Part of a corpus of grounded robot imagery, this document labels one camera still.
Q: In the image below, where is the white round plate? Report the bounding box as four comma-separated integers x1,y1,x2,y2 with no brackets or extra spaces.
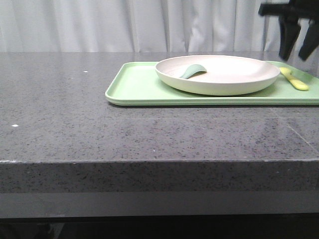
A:
155,55,280,96

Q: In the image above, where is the white pleated curtain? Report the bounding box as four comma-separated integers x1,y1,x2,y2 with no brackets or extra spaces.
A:
0,0,280,52

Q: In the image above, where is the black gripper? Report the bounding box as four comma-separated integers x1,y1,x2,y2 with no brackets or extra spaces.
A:
258,0,319,60

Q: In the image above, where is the pale green plastic spoon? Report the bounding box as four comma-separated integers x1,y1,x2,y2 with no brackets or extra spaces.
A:
180,64,207,79

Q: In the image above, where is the light green plastic tray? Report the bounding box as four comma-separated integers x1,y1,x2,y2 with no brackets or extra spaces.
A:
105,62,319,106

